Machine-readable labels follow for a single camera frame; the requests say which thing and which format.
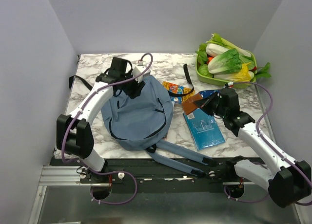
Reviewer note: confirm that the yellow leafy vegetable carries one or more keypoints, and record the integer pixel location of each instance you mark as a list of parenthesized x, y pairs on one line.
[(244, 75)]

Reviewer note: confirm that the orange comic book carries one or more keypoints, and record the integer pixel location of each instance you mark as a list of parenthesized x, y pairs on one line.
[(177, 93)]

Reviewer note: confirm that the blue student backpack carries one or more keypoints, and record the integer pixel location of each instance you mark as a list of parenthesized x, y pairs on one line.
[(140, 124)]

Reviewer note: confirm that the blue plastic-wrapped book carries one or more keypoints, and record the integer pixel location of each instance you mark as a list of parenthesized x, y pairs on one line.
[(204, 129)]

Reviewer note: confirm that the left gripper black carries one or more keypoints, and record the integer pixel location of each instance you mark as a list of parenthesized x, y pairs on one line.
[(134, 92)]

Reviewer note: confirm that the aluminium rail frame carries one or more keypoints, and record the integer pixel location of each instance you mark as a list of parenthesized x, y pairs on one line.
[(60, 201)]

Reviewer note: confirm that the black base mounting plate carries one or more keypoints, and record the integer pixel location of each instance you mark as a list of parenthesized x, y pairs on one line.
[(148, 176)]

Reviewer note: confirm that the brown leather wallet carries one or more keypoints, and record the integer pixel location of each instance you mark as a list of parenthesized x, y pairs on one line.
[(189, 105)]

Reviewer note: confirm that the bok choy stalk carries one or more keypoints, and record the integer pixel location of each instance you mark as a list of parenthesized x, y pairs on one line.
[(217, 39)]

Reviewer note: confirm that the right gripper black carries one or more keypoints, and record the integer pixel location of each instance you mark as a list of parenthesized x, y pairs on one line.
[(204, 103)]

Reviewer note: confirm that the green vegetable tray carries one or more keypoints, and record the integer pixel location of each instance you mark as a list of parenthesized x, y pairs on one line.
[(213, 81)]

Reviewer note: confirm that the blue pencil case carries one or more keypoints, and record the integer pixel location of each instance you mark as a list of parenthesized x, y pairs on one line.
[(206, 93)]

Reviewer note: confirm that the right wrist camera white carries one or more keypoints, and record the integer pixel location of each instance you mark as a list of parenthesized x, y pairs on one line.
[(229, 84)]

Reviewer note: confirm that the green leafy lettuce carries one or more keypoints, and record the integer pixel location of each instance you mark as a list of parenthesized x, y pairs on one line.
[(230, 62)]

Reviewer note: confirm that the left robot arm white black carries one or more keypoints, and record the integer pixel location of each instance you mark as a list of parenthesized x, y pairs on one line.
[(74, 134)]

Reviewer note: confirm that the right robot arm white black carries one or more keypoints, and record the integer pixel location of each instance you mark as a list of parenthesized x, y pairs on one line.
[(286, 180)]

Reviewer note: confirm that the white napa cabbage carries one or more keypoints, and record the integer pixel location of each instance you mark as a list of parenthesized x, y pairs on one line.
[(215, 49)]

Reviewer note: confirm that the dark green spinach leaf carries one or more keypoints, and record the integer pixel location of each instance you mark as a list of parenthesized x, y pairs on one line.
[(263, 72)]

